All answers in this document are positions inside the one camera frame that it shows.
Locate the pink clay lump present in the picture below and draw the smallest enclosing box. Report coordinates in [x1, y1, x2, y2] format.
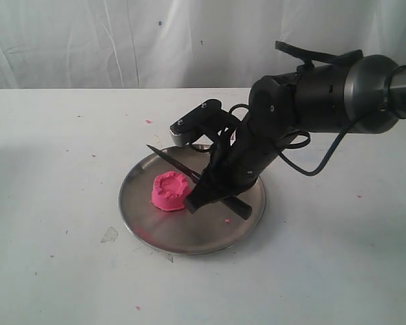
[151, 171, 190, 212]

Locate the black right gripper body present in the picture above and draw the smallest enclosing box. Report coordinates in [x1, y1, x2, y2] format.
[208, 114, 291, 197]

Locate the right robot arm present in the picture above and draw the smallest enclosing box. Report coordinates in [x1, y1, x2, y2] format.
[185, 55, 406, 212]

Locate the white backdrop curtain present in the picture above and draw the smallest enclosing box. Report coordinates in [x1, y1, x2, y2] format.
[0, 0, 406, 89]

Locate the round stainless steel plate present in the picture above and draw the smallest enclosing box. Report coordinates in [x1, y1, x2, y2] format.
[119, 153, 267, 255]

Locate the black knife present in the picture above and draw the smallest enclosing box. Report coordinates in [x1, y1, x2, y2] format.
[147, 144, 252, 220]

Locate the clear tape scrap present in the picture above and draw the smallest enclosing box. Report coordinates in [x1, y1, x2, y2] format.
[100, 226, 118, 244]

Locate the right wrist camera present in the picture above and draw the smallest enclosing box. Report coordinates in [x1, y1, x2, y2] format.
[170, 99, 223, 147]

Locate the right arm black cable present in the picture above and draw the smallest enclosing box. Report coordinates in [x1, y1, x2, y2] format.
[223, 40, 406, 177]

